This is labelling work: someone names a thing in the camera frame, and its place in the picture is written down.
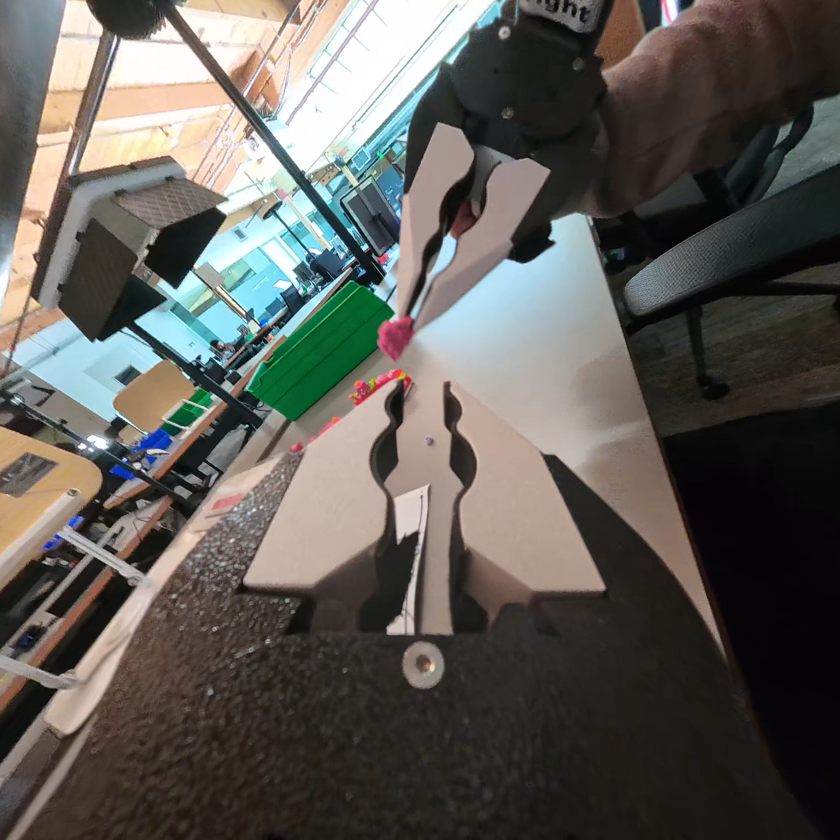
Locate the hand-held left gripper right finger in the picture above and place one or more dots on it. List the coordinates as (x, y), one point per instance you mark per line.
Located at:
(525, 518)

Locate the pink lego brick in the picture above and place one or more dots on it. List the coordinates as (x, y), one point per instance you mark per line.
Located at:
(396, 338)

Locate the blue plastic bin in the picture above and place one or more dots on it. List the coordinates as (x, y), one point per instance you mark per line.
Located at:
(141, 454)

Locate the green plastic bin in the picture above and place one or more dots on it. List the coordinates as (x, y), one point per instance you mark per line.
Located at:
(315, 367)

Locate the grey mesh office chair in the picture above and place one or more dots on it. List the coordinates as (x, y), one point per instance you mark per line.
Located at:
(722, 256)

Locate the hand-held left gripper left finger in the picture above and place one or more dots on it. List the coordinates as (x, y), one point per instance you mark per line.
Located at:
(315, 499)

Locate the silver stand pole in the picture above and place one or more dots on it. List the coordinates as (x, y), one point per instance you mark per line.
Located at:
(92, 105)

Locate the red curved lego flower assembly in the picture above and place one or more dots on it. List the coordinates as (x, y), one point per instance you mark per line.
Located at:
(380, 387)

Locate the dark pillar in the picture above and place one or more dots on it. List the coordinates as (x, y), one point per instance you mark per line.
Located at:
(26, 98)

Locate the small green bin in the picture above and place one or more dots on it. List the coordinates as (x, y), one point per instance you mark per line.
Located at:
(190, 410)

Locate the person's right hand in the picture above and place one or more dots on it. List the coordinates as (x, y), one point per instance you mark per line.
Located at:
(463, 220)

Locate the black light stand pole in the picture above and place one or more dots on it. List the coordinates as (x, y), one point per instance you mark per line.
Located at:
(262, 131)

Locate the black computer monitor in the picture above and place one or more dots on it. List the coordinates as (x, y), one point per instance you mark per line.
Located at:
(371, 210)

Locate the wooden chair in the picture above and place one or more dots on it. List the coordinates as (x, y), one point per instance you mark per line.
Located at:
(154, 394)

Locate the red sticker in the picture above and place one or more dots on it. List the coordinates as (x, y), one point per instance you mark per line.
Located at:
(226, 502)

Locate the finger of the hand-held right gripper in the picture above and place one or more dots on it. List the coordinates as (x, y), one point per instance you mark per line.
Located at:
(499, 223)
(426, 197)

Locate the square softbox lamp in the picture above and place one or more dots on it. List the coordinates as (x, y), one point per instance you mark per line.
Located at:
(124, 249)

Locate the black office chair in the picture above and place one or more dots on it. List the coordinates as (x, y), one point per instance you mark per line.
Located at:
(735, 177)

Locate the black round knob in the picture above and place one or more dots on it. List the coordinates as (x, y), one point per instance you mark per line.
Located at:
(128, 16)

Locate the person's right forearm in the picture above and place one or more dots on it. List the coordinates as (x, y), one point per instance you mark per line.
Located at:
(695, 85)

